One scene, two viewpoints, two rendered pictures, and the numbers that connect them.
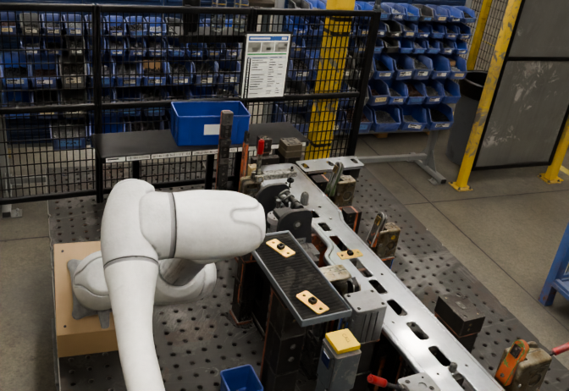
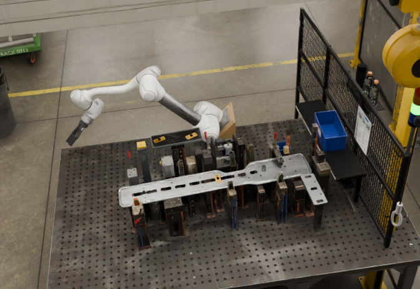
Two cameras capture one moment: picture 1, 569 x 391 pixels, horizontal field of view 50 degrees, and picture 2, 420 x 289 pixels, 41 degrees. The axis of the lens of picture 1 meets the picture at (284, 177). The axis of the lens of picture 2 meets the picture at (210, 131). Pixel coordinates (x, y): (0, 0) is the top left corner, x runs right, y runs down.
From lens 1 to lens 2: 432 cm
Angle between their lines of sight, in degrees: 86
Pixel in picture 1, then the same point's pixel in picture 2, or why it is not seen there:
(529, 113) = not seen: outside the picture
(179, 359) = not seen: hidden behind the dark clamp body
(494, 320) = (217, 276)
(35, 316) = not seen: hidden behind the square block
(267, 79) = (362, 138)
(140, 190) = (150, 69)
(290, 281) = (171, 136)
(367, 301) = (165, 161)
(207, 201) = (145, 79)
